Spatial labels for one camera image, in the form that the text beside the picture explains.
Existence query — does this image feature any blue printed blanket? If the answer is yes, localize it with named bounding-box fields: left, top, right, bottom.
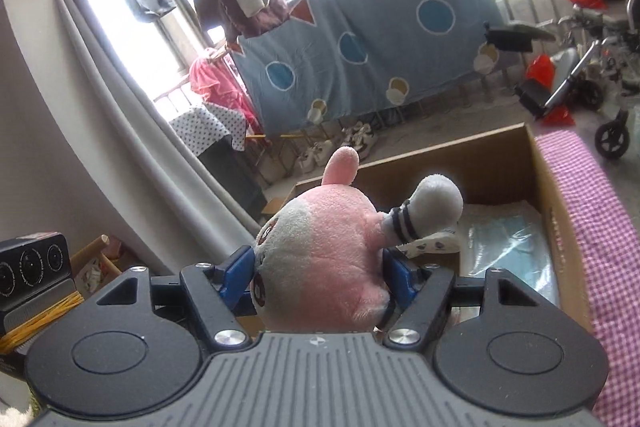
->
left=232, top=0, right=506, bottom=136

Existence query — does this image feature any purple checkered tablecloth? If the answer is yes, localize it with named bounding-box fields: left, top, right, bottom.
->
left=534, top=132, right=640, bottom=427

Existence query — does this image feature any black padded armrest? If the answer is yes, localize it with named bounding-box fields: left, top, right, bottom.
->
left=484, top=23, right=557, bottom=54

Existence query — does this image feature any pink plush toy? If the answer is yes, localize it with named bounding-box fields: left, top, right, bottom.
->
left=250, top=146, right=466, bottom=334

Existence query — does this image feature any blue face mask pack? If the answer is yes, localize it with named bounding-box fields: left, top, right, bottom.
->
left=450, top=201, right=561, bottom=323

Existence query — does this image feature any black cabinet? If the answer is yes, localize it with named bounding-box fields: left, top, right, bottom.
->
left=197, top=139, right=268, bottom=224

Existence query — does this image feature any white dark sneaker pair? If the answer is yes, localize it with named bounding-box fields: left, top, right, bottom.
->
left=342, top=122, right=382, bottom=158

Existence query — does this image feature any brown cardboard box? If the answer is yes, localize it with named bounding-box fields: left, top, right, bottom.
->
left=262, top=123, right=593, bottom=335

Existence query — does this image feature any grey curtain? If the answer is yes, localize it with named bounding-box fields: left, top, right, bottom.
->
left=32, top=0, right=261, bottom=270

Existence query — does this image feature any small carton with clutter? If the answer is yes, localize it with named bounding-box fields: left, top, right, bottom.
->
left=75, top=252, right=133, bottom=299

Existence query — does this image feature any yellow cord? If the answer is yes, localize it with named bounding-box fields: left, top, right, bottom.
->
left=0, top=294, right=87, bottom=355

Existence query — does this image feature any white polka-dot cloth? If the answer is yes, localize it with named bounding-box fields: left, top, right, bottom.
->
left=169, top=103, right=247, bottom=154

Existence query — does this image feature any small wooden stool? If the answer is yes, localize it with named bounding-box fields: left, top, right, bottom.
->
left=262, top=197, right=297, bottom=226

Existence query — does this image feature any small red plastic bag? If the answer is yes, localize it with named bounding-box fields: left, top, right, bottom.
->
left=525, top=54, right=576, bottom=126

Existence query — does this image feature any pink garment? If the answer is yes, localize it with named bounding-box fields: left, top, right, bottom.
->
left=189, top=49, right=262, bottom=134

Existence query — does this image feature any dark grey hanging bag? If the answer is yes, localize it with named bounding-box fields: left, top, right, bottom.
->
left=125, top=0, right=178, bottom=24

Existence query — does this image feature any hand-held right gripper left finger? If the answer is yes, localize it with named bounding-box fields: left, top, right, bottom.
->
left=95, top=246, right=253, bottom=352

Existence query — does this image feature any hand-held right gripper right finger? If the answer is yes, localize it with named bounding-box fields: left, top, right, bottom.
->
left=382, top=252, right=541, bottom=352

